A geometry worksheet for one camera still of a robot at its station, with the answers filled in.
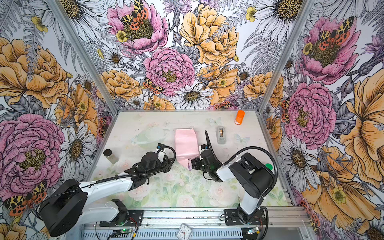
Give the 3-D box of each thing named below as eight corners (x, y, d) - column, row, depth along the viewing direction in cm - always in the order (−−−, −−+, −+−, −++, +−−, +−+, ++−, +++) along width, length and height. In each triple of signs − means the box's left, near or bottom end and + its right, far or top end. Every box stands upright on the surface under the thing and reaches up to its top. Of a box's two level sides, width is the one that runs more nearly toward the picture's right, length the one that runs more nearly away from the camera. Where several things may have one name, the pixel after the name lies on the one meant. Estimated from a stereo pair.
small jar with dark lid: (109, 159, 96) (101, 151, 88) (115, 155, 98) (108, 147, 90) (113, 164, 94) (105, 156, 86) (119, 160, 96) (112, 152, 88)
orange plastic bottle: (235, 125, 115) (237, 116, 108) (233, 118, 120) (236, 110, 112) (243, 125, 115) (246, 116, 108) (241, 118, 120) (244, 110, 112)
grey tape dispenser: (217, 144, 104) (218, 140, 101) (216, 130, 112) (216, 126, 108) (226, 144, 104) (227, 140, 101) (224, 130, 112) (225, 126, 108)
